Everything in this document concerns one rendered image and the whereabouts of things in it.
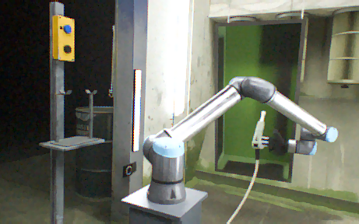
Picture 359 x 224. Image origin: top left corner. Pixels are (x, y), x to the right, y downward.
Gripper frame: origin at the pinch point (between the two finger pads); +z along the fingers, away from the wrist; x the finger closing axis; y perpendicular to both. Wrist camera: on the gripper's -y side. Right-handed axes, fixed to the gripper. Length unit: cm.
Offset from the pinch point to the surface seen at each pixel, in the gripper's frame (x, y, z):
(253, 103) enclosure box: 58, 2, 8
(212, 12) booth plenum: 168, -58, 69
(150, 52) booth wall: 35, -50, 89
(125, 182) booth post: -27, 36, 95
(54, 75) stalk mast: -39, -56, 121
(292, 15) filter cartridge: 158, -54, -17
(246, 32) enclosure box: 71, -57, 18
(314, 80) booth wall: 165, 20, -48
